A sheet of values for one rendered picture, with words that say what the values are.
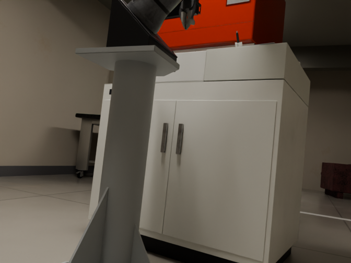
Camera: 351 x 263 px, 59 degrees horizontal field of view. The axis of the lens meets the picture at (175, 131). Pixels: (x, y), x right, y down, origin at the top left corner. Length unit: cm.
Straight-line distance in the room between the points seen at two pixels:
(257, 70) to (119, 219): 79
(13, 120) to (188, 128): 297
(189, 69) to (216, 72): 14
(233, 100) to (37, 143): 336
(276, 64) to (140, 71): 54
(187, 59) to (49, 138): 325
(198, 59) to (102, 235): 85
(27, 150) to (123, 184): 322
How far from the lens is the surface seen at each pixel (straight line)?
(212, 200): 136
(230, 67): 139
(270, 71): 133
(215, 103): 137
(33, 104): 429
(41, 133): 440
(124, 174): 112
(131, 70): 115
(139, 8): 122
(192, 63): 148
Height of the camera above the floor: 49
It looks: 4 degrees up
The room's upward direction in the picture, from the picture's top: 6 degrees clockwise
